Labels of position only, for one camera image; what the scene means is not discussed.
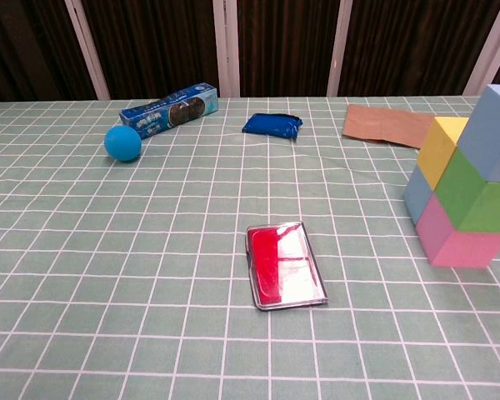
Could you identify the yellow foam cube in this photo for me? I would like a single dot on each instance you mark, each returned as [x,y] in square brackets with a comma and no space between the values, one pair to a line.
[435,154]

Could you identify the pink foam cube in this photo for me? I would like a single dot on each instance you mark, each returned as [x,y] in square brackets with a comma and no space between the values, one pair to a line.
[454,246]

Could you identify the green foam cube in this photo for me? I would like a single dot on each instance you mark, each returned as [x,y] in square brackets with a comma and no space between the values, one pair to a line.
[462,191]

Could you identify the clear tray with red inside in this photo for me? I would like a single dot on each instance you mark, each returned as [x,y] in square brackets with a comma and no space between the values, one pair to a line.
[275,271]

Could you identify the blue snack packet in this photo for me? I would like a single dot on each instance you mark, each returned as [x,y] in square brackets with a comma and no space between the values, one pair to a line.
[273,124]

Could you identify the green checkered tablecloth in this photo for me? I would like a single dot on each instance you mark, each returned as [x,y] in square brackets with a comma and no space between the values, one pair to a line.
[150,250]

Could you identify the blue cookie box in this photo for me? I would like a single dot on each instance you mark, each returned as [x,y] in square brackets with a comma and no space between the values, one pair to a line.
[166,112]

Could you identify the blue ball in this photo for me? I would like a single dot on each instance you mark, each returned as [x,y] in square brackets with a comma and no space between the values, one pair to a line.
[123,143]

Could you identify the brown paper sheet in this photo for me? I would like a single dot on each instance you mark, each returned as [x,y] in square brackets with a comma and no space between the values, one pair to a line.
[379,125]

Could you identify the white partition frame post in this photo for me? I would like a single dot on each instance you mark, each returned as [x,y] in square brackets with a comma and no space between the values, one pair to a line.
[87,50]
[487,50]
[227,50]
[339,46]

